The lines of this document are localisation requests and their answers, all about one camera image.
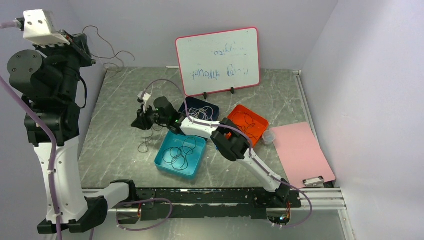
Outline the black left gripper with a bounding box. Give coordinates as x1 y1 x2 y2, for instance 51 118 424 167
32 28 97 102

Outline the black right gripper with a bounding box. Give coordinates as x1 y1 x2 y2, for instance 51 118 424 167
131 104 169 132

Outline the black thin cable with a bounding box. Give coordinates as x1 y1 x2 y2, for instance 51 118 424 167
161 136 198 172

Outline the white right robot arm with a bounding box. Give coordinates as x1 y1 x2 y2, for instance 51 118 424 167
131 96 291 207

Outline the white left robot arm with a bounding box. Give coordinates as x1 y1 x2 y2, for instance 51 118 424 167
6 32 139 236

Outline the teal square tray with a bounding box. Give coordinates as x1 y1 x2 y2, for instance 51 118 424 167
154 131 207 180

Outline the dark blue square tray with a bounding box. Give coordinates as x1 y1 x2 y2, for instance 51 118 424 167
185 96 220 122

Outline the pink-framed whiteboard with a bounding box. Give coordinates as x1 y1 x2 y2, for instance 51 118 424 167
175 27 261 97

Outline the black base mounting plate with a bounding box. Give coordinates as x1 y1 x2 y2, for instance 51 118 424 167
112 187 302 224

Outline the orange square tray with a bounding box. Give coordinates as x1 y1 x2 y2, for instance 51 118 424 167
227 104 269 147

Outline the clear plastic cup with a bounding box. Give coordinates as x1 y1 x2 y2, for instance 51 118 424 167
262 129 276 145

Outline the pink clipboard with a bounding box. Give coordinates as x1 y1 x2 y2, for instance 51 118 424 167
270 122 336 189

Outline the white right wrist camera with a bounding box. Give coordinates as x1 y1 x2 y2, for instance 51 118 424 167
137 91 151 113

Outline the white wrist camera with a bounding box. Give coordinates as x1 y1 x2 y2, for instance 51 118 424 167
137 91 151 113
23 9 71 48

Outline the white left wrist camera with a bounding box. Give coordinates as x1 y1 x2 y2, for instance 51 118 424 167
23 9 71 48

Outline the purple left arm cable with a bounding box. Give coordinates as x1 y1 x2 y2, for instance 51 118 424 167
0 19 174 240

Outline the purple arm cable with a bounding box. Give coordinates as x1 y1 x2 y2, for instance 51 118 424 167
142 78 314 230
0 19 174 240

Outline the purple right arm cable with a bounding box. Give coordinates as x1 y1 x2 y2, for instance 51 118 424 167
142 78 314 230

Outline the aluminium frame rail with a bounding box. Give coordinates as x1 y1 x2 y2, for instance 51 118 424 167
44 187 357 240

